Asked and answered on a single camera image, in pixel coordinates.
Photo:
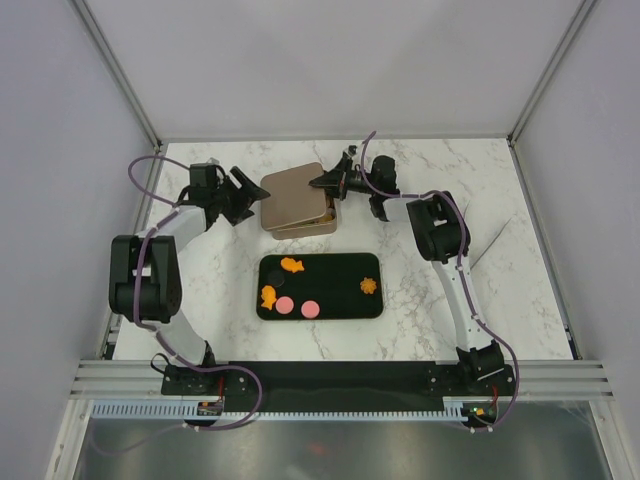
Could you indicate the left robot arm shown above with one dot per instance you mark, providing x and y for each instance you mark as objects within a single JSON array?
[{"x": 145, "y": 283}]

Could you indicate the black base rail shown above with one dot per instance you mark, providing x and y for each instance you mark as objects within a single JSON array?
[{"x": 319, "y": 387}]

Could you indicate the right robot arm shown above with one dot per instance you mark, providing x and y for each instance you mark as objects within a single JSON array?
[{"x": 442, "y": 239}]

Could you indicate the pink macaron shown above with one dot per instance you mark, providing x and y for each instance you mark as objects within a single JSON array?
[
  {"x": 310, "y": 309},
  {"x": 284, "y": 305}
]

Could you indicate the gold tin lid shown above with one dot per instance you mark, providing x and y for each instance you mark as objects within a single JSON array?
[{"x": 290, "y": 191}]

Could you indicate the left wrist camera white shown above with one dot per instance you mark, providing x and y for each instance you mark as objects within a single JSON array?
[{"x": 212, "y": 161}]

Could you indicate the pink macaron right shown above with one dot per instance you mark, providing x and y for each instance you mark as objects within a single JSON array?
[{"x": 310, "y": 309}]

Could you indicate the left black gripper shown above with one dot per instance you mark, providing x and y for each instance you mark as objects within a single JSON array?
[{"x": 245, "y": 196}]

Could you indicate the orange fish cookie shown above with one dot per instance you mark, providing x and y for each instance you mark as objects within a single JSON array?
[
  {"x": 292, "y": 265},
  {"x": 268, "y": 297}
]

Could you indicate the black sandwich cookie left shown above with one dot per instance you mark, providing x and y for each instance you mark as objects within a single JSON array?
[{"x": 276, "y": 278}]

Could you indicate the dark green tray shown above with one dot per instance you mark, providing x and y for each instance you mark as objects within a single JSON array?
[{"x": 330, "y": 279}]

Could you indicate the orange flower cookie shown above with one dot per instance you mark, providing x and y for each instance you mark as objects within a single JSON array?
[{"x": 368, "y": 286}]

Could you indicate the aluminium frame rail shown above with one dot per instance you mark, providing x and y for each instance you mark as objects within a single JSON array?
[{"x": 132, "y": 390}]

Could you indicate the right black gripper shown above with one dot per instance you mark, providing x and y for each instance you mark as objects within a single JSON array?
[{"x": 335, "y": 182}]

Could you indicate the orange fish cookie upper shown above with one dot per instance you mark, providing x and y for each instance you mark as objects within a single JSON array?
[{"x": 292, "y": 265}]

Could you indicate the orange fish cookie lower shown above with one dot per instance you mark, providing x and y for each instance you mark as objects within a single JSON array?
[{"x": 268, "y": 297}]

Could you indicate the pink macaron left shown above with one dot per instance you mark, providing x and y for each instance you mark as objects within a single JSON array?
[{"x": 284, "y": 305}]

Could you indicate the gold cookie tin box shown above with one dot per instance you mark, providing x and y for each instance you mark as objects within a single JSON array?
[{"x": 298, "y": 225}]

